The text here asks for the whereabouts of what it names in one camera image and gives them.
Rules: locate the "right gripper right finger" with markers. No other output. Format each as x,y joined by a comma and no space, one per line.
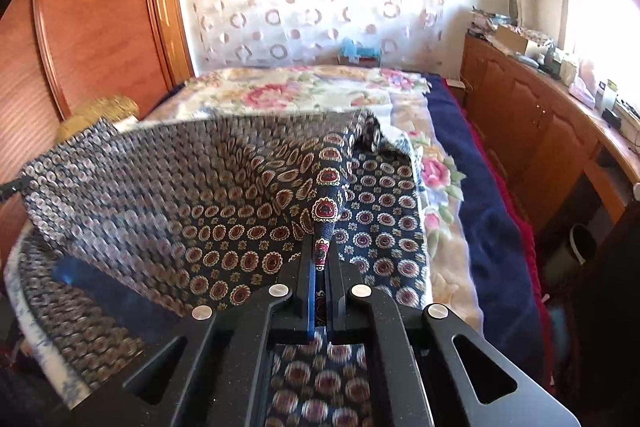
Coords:
340,277

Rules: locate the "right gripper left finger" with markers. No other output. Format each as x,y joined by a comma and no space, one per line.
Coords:
295,320

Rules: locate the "navy patterned silk garment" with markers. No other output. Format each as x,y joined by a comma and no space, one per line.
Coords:
154,261

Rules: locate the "gold yellow cushion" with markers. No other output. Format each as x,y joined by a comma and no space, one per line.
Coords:
115,108

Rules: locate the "navy blue blanket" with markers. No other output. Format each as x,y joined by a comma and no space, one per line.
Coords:
502,246

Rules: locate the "floral bedspread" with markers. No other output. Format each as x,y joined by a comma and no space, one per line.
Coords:
402,228

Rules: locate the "wooden wardrobe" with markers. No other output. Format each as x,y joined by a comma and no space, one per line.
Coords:
58,55

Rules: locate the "blue white toile sheet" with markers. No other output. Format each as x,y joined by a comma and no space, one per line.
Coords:
60,375

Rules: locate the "turquoise toy on bed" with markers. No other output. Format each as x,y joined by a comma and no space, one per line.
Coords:
357,52

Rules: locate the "white waste bin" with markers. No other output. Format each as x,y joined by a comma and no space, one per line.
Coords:
583,245

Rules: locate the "wooden sideboard cabinet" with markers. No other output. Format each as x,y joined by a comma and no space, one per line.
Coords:
541,139

